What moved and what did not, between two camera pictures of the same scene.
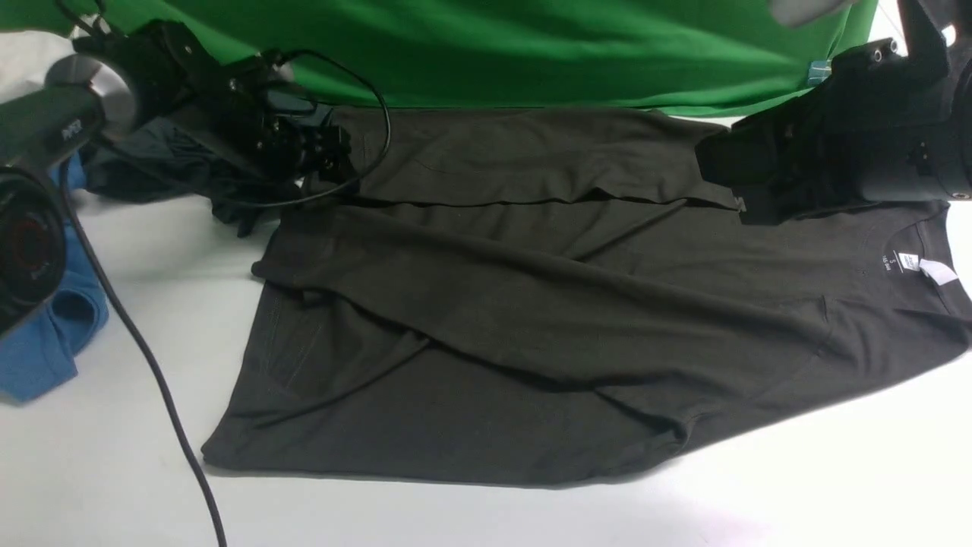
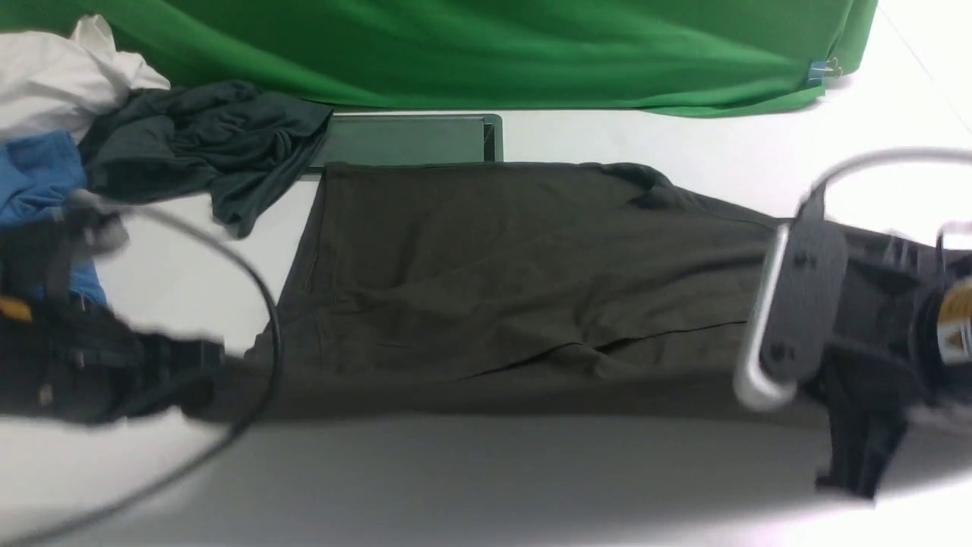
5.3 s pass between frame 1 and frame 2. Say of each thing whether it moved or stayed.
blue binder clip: stayed
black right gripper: moved
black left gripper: moved
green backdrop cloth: stayed
